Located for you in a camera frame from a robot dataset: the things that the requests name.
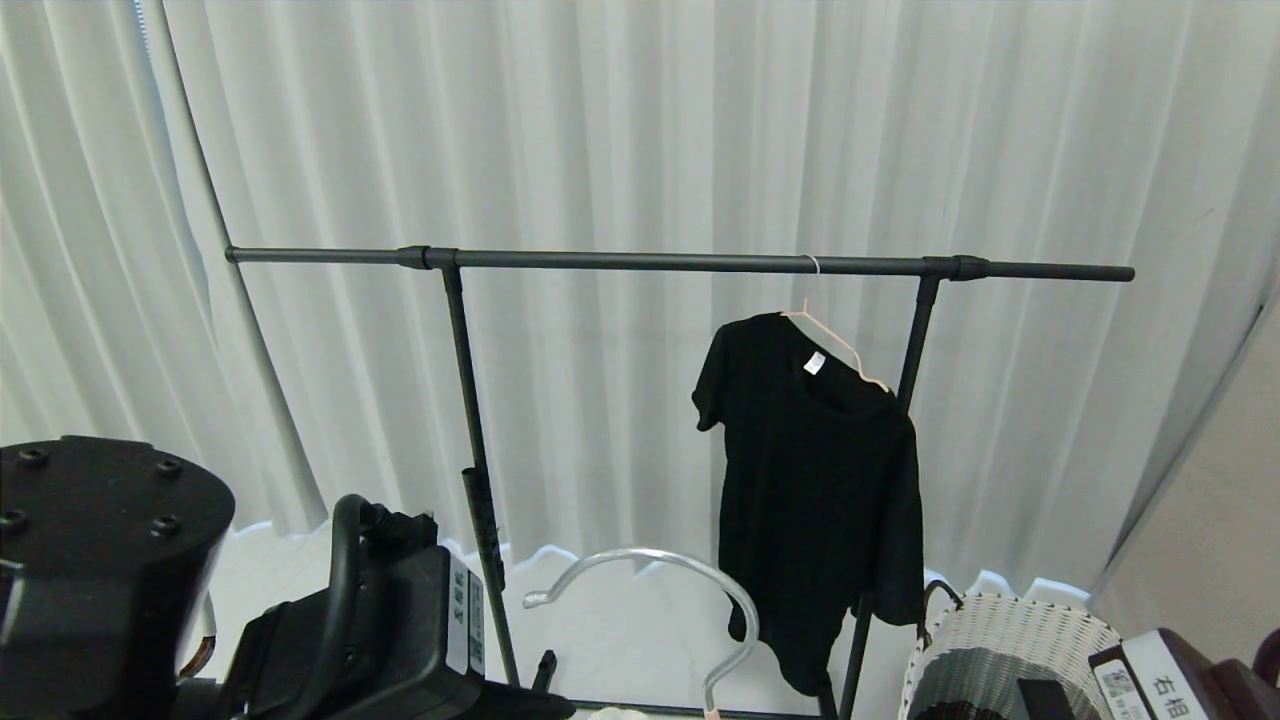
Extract black garment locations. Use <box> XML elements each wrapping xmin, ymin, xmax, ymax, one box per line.
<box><xmin>692</xmin><ymin>312</ymin><xmax>926</xmax><ymax>696</ymax></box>

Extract white laundry basket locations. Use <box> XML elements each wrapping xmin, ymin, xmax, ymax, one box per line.
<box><xmin>898</xmin><ymin>580</ymin><xmax>1126</xmax><ymax>720</ymax></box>

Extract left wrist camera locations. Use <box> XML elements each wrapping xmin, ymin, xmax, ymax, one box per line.
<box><xmin>222</xmin><ymin>545</ymin><xmax>493</xmax><ymax>720</ymax></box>

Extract white curtain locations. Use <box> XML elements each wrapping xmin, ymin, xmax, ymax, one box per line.
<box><xmin>0</xmin><ymin>0</ymin><xmax>1280</xmax><ymax>601</ymax></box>

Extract black clothes rack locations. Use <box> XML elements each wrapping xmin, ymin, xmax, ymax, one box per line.
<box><xmin>225</xmin><ymin>245</ymin><xmax>1136</xmax><ymax>720</ymax></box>

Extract pink clothes hanger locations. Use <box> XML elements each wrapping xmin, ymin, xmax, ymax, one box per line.
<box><xmin>522</xmin><ymin>547</ymin><xmax>761</xmax><ymax>720</ymax></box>
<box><xmin>780</xmin><ymin>255</ymin><xmax>893</xmax><ymax>394</ymax></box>

